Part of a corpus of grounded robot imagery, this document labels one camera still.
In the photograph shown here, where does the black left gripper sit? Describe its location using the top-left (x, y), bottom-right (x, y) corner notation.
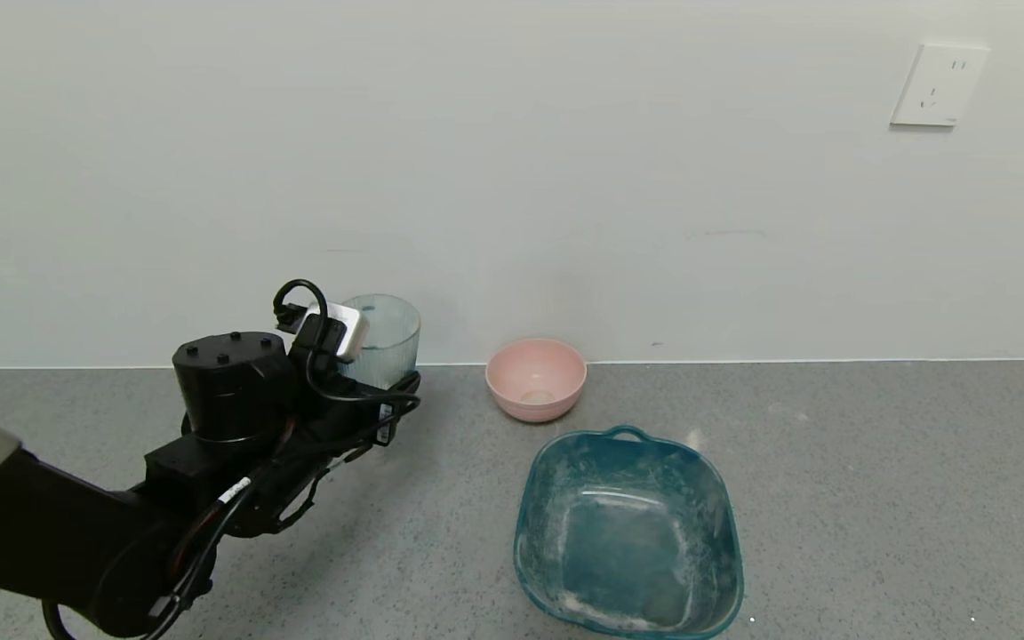
top-left (314, 369), bottom-right (422, 447)

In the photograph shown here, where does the ribbed clear glass cup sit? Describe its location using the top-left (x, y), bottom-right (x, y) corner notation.
top-left (339, 294), bottom-right (421, 392)

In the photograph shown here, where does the pink bowl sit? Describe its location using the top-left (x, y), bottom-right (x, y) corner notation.
top-left (485, 338), bottom-right (588, 423)

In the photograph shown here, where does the teal plastic basin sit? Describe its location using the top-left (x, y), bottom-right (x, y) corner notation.
top-left (513, 425), bottom-right (745, 639)

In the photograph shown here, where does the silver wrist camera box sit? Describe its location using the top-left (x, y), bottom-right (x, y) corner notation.
top-left (299, 302), bottom-right (369, 364)

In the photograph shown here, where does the thin black camera cable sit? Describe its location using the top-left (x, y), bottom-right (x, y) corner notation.
top-left (148, 279), bottom-right (421, 623)

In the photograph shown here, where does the white wall socket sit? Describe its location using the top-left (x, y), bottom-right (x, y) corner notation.
top-left (890, 43), bottom-right (990, 128)

